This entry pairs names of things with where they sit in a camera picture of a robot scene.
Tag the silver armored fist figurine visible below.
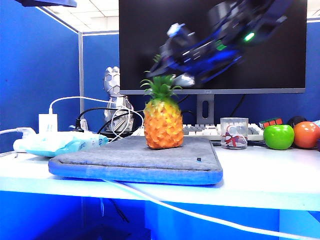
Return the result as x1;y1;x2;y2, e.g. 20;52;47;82
102;66;136;134

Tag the white charger adapter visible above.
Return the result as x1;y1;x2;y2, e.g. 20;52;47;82
38;113;59;135

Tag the orange pineapple with green crown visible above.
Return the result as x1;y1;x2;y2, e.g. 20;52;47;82
140;74;186;151

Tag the black round object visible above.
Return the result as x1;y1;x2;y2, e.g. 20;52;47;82
286;115;309;129

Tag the white plug with cable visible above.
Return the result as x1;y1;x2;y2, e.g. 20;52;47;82
0;126;36;141

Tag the white partition frame post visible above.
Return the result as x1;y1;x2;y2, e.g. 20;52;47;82
77;31;85;121

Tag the thick white cable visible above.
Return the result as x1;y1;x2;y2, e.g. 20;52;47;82
100;178;320;240

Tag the black power plug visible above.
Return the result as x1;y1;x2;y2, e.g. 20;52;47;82
68;118;89;133

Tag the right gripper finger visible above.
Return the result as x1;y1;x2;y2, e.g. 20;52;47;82
173;73;196;88
144;53;176;79

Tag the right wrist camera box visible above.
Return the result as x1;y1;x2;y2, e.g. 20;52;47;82
166;22;199;45

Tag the black computer monitor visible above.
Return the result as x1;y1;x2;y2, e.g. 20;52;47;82
118;0;308;95

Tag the thin white charger cable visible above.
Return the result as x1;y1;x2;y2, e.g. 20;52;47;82
48;96;145;141

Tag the light blue tissue pack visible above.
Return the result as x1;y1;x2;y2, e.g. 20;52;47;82
24;132;110;158

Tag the clear glass cup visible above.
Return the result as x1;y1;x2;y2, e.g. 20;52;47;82
219;117;250;150

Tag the rubik's cube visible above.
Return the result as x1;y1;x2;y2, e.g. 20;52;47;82
258;117;284;130

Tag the white gray keyboard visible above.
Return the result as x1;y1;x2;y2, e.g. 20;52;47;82
136;123;266;142

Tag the gray monitor stand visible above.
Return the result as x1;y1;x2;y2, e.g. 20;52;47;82
196;93;215;126

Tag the green apple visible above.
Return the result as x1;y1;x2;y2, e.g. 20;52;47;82
262;124;296;151

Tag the white power strip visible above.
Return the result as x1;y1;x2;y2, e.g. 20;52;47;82
12;130;101;154

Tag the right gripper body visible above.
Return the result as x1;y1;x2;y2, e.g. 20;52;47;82
159;31;244;84

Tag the black power plug cable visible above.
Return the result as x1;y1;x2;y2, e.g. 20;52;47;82
74;107;145;137

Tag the orange round fruit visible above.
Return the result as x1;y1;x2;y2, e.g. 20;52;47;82
292;121;320;150

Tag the gray felt laptop bag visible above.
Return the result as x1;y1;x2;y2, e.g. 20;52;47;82
48;135;224;186

